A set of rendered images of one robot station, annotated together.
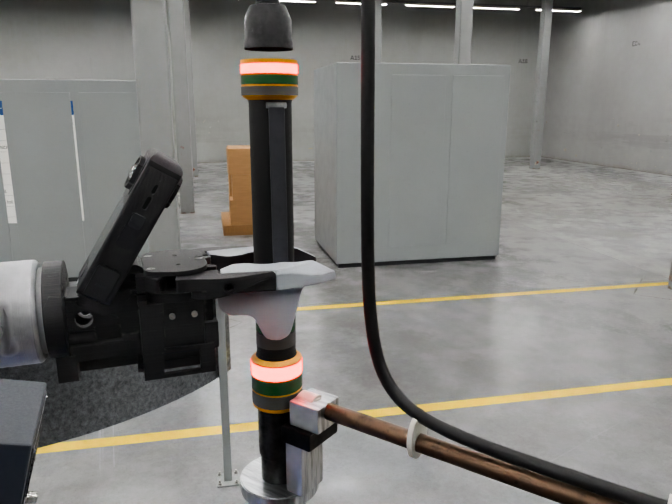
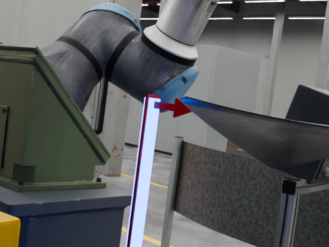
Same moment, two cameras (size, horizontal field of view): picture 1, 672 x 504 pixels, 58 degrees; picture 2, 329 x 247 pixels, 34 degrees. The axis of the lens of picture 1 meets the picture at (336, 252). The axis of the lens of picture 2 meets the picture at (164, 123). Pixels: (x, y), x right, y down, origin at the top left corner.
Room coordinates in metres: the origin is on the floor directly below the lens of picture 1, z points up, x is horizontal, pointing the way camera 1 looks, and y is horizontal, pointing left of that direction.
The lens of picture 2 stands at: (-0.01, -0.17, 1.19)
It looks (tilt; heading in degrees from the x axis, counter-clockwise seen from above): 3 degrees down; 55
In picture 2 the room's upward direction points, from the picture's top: 7 degrees clockwise
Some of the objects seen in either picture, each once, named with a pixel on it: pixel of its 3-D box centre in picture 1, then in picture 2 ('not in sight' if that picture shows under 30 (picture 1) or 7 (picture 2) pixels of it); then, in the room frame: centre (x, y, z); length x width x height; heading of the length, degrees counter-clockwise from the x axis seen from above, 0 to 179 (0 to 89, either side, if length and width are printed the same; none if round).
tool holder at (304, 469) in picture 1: (287, 440); not in sight; (0.47, 0.04, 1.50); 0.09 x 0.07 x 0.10; 55
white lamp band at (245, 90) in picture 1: (269, 91); not in sight; (0.48, 0.05, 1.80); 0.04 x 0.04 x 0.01
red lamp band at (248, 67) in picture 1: (269, 69); not in sight; (0.48, 0.05, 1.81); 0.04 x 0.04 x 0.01
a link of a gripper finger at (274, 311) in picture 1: (278, 302); not in sight; (0.44, 0.04, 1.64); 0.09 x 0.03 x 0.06; 98
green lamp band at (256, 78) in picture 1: (269, 80); not in sight; (0.48, 0.05, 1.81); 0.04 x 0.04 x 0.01
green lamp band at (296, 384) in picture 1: (277, 378); not in sight; (0.48, 0.05, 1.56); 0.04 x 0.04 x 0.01
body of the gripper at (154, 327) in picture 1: (136, 310); not in sight; (0.44, 0.15, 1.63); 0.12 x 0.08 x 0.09; 110
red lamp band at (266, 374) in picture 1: (276, 364); not in sight; (0.48, 0.05, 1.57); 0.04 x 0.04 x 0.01
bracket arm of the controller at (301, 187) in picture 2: not in sight; (309, 183); (0.95, 0.60, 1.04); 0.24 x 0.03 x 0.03; 20
